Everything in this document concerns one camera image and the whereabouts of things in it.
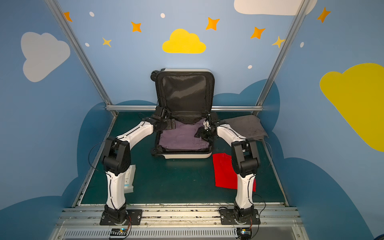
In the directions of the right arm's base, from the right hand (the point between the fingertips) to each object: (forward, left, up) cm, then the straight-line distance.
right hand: (199, 135), depth 97 cm
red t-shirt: (-23, -17, -11) cm, 30 cm away
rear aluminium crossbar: (+20, -10, +7) cm, 23 cm away
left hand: (+7, +21, +3) cm, 23 cm away
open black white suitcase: (+21, +9, +17) cm, 28 cm away
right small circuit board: (-51, -24, -12) cm, 58 cm away
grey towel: (+15, -38, -7) cm, 41 cm away
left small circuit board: (-54, +38, -11) cm, 67 cm away
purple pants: (+1, +11, -5) cm, 12 cm away
